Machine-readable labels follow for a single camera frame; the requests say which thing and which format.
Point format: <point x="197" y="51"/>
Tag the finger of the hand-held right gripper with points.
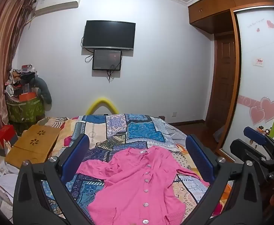
<point x="254" y="134"/>
<point x="242" y="148"/>

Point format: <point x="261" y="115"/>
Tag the small black wall monitor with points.
<point x="107" y="59"/>

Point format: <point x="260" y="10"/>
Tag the patchwork printed blanket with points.
<point x="139" y="131"/>

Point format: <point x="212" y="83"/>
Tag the grey plush toy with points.
<point x="44" y="89"/>

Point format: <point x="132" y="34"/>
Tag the wooden lap desk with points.
<point x="31" y="145"/>

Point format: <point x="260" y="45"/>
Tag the pile of white papers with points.
<point x="0" y="187"/>

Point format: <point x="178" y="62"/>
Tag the green patterned bag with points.
<point x="25" y="111"/>

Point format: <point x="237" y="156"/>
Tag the pink knit cardigan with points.
<point x="137" y="187"/>

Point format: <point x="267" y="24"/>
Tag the striped pink curtain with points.
<point x="0" y="63"/>

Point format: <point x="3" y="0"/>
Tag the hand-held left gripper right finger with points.
<point x="199" y="157"/>

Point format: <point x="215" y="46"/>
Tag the wooden wardrobe with heart door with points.
<point x="256" y="63"/>

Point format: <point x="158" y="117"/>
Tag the wall-mounted black television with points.
<point x="108" y="35"/>

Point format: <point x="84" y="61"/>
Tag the pile of household clutter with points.
<point x="17" y="77"/>

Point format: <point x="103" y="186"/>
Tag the red box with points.
<point x="4" y="134"/>

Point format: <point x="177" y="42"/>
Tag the orange box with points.
<point x="27" y="97"/>

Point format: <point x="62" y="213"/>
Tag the white air conditioner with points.
<point x="57" y="3"/>

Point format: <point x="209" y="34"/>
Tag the yellow foam tube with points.
<point x="101" y="100"/>

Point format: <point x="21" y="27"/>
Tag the yellow and orange plush blanket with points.
<point x="226" y="196"/>

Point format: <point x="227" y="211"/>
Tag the brown wooden door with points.
<point x="223" y="82"/>

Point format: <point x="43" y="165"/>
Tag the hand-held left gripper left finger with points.
<point x="77" y="154"/>

